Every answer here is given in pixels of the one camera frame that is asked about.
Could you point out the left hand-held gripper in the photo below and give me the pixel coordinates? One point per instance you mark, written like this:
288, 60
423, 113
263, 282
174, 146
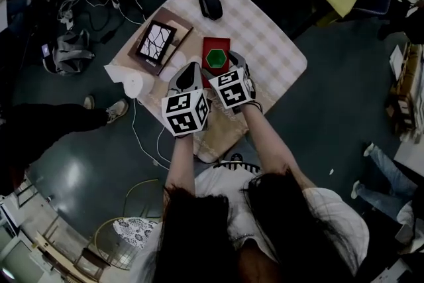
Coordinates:
182, 116

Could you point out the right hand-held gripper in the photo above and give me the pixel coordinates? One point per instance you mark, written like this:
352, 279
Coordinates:
232, 92

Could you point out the green cup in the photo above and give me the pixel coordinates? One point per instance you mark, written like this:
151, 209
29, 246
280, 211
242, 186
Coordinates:
217, 58

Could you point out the red square tray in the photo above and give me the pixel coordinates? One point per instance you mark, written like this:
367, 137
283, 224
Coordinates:
215, 43

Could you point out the person's left forearm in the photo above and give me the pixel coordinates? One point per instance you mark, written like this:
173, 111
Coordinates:
180, 162

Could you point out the person's right forearm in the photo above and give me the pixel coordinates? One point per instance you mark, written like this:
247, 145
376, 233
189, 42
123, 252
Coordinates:
268, 142

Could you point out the white daisy-shaped mat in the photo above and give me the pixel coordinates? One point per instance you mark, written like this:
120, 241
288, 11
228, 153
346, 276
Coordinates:
175, 61

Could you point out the beige checkered tablecloth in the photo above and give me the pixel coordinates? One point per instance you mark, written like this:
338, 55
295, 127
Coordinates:
258, 43

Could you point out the black framed picture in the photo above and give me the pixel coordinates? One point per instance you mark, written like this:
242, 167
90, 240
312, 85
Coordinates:
155, 41

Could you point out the white paper roll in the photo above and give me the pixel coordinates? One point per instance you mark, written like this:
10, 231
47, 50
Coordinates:
136, 86

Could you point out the brown book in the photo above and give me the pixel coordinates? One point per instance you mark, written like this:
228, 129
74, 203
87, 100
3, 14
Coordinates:
169, 15

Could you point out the person's grey jeans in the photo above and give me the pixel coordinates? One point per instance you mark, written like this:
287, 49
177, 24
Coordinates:
246, 150

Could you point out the person's white shirt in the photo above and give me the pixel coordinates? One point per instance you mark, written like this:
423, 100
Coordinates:
218, 182

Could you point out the grey backpack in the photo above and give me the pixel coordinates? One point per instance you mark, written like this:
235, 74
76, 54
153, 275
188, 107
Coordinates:
71, 53

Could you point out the smartphone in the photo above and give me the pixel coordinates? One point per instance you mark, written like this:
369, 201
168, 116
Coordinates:
46, 50

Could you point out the dark blue chair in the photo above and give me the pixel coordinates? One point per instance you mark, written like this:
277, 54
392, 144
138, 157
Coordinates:
374, 0

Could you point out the white paper sheets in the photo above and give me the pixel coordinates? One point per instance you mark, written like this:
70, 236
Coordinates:
395, 61

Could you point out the stack of cardboard boxes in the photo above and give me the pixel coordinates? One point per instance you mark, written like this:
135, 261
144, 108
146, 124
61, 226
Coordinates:
404, 99

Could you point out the white desk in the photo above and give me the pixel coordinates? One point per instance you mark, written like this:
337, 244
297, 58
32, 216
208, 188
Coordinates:
410, 155

